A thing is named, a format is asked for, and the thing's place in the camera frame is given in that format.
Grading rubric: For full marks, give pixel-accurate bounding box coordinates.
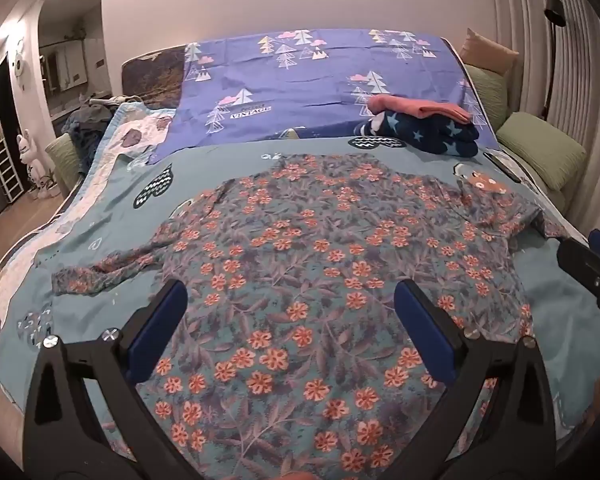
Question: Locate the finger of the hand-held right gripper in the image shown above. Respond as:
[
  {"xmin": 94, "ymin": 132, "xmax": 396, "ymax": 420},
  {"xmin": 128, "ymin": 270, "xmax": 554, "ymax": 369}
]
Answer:
[{"xmin": 556, "ymin": 229, "xmax": 600, "ymax": 307}]

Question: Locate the black floor lamp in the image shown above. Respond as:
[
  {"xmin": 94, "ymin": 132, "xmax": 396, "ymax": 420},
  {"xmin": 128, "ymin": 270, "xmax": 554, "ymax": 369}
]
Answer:
[{"xmin": 542, "ymin": 0, "xmax": 567, "ymax": 122}]

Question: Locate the teal printed bed sheet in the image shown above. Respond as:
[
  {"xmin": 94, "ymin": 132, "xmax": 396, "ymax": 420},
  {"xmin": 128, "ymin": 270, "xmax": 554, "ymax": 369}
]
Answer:
[{"xmin": 0, "ymin": 136, "xmax": 600, "ymax": 461}]

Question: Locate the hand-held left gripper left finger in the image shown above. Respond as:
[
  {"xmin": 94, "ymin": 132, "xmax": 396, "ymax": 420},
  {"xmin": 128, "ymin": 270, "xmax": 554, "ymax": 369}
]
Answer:
[{"xmin": 22, "ymin": 279, "xmax": 188, "ymax": 480}]

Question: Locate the black remote control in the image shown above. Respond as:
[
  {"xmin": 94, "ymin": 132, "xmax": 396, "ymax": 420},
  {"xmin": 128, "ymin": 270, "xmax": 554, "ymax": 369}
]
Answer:
[{"xmin": 482, "ymin": 150, "xmax": 523, "ymax": 185}]

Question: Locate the beige pillow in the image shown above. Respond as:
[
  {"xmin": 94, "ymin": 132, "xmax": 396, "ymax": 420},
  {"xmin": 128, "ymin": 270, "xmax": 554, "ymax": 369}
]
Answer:
[{"xmin": 458, "ymin": 28, "xmax": 521, "ymax": 79}]

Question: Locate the beige curtain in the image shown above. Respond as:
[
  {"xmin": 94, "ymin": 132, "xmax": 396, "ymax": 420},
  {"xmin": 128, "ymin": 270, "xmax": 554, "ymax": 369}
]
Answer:
[{"xmin": 500, "ymin": 0, "xmax": 600, "ymax": 243}]

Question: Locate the purple tree print blanket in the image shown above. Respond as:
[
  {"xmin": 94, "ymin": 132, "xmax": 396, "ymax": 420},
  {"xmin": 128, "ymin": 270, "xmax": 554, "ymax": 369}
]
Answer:
[{"xmin": 149, "ymin": 28, "xmax": 499, "ymax": 166}]

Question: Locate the pile of dark clothes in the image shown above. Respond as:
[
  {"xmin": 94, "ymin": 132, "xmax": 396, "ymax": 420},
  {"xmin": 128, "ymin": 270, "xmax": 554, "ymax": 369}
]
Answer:
[{"xmin": 61, "ymin": 97, "xmax": 127, "ymax": 177}]

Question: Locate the white shelf rack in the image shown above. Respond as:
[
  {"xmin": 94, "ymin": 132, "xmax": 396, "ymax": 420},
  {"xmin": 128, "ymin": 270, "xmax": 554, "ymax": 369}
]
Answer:
[{"xmin": 0, "ymin": 135, "xmax": 24, "ymax": 205}]

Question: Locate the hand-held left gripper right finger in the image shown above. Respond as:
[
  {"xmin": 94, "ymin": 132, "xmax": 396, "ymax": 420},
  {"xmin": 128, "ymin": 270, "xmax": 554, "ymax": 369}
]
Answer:
[{"xmin": 393, "ymin": 279, "xmax": 564, "ymax": 480}]

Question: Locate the folded pink cloth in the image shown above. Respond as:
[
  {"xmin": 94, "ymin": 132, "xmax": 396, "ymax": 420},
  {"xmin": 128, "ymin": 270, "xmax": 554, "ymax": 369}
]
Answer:
[{"xmin": 367, "ymin": 93, "xmax": 470, "ymax": 124}]

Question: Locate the white bear figure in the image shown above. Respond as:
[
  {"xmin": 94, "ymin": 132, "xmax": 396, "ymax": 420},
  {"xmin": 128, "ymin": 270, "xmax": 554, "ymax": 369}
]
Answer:
[{"xmin": 17, "ymin": 128, "xmax": 61, "ymax": 200}]

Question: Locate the floral teal shirt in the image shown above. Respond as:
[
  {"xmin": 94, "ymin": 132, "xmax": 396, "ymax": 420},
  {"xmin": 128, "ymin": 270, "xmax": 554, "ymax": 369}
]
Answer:
[{"xmin": 51, "ymin": 154, "xmax": 572, "ymax": 480}]

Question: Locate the green cushion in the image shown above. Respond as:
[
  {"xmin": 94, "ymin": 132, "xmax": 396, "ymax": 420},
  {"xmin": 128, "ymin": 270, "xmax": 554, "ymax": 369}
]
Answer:
[
  {"xmin": 45, "ymin": 132, "xmax": 84, "ymax": 194},
  {"xmin": 464, "ymin": 62, "xmax": 510, "ymax": 127},
  {"xmin": 496, "ymin": 112, "xmax": 589, "ymax": 192}
]

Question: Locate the brown patterned headboard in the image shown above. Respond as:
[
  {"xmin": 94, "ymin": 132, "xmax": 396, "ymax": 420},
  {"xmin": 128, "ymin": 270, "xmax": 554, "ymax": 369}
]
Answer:
[{"xmin": 121, "ymin": 43, "xmax": 189, "ymax": 112}]

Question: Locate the pale patterned quilt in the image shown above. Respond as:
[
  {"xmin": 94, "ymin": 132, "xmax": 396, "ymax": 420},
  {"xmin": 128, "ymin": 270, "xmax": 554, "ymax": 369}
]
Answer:
[{"xmin": 0, "ymin": 101, "xmax": 182, "ymax": 366}]

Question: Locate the folded navy star garment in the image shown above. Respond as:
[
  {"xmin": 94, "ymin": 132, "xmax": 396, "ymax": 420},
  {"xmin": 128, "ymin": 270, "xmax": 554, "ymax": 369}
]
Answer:
[{"xmin": 353, "ymin": 109, "xmax": 481, "ymax": 157}]

